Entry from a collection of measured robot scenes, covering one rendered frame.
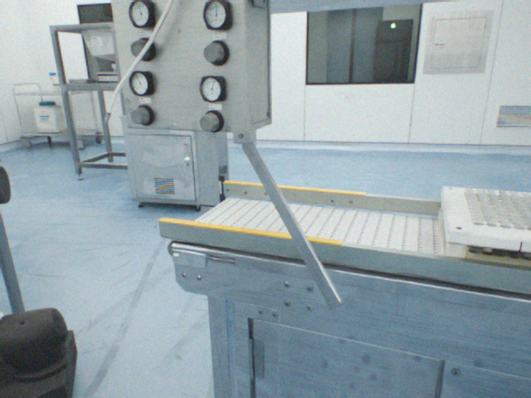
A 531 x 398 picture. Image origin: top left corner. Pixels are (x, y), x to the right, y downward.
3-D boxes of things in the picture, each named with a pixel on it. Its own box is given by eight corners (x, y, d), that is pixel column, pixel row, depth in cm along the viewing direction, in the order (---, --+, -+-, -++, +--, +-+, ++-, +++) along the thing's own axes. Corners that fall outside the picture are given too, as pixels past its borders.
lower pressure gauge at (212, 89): (199, 102, 59) (197, 75, 58) (204, 101, 60) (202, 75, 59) (222, 103, 58) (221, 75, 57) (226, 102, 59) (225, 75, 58)
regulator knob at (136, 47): (129, 61, 60) (124, 29, 59) (138, 61, 62) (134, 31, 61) (147, 61, 59) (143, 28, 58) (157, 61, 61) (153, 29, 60)
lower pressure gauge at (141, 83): (129, 95, 63) (126, 70, 62) (135, 95, 64) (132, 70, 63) (149, 96, 62) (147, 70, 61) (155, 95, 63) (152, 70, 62)
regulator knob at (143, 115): (129, 127, 64) (124, 98, 62) (138, 125, 66) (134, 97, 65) (146, 128, 63) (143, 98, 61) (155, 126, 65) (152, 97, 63)
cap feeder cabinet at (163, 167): (130, 208, 338) (118, 116, 313) (163, 189, 390) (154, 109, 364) (201, 213, 323) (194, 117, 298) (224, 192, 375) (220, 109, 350)
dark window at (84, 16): (89, 84, 623) (76, 4, 586) (90, 84, 624) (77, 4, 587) (168, 84, 591) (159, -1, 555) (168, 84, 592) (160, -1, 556)
